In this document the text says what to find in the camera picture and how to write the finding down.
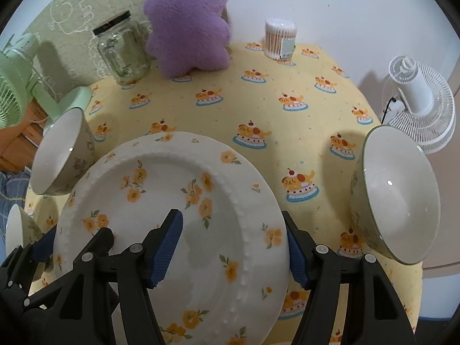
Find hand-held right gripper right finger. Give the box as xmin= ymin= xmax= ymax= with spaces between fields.
xmin=282 ymin=210 xmax=417 ymax=345

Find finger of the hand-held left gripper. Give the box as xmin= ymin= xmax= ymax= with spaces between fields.
xmin=84 ymin=227 xmax=115 ymax=256
xmin=0 ymin=232 xmax=56 ymax=290

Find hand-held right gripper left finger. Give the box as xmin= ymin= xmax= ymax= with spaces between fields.
xmin=36 ymin=208 xmax=184 ymax=345

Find white floral ceramic plate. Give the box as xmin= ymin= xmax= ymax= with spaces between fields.
xmin=53 ymin=132 xmax=291 ymax=345

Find grey glass plate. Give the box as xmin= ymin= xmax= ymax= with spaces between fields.
xmin=29 ymin=108 xmax=96 ymax=196

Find floral ceramic bowl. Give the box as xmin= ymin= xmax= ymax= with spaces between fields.
xmin=5 ymin=204 xmax=45 ymax=256
xmin=349 ymin=125 xmax=441 ymax=265

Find grey plaid pillow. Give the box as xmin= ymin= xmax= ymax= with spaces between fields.
xmin=0 ymin=170 xmax=33 ymax=245

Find wooden bed headboard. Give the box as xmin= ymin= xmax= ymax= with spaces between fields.
xmin=0 ymin=101 xmax=49 ymax=173

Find yellow printed tablecloth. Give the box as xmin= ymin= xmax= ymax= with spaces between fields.
xmin=25 ymin=41 xmax=425 ymax=345

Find green desk fan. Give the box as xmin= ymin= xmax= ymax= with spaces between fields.
xmin=0 ymin=33 xmax=93 ymax=130

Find glass jar with black lid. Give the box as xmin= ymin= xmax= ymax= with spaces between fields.
xmin=93 ymin=11 xmax=152 ymax=86

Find white desk fan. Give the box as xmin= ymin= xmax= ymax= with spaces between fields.
xmin=381 ymin=55 xmax=457 ymax=155

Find cotton swab container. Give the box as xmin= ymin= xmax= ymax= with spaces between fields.
xmin=264 ymin=17 xmax=297 ymax=60

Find purple plush toy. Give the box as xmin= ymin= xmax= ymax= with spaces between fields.
xmin=144 ymin=0 xmax=231 ymax=78

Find black fan cable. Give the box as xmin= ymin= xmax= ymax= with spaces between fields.
xmin=380 ymin=95 xmax=398 ymax=124

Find sheep-print wall cloth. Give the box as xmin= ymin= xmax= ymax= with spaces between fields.
xmin=27 ymin=0 xmax=159 ymax=81

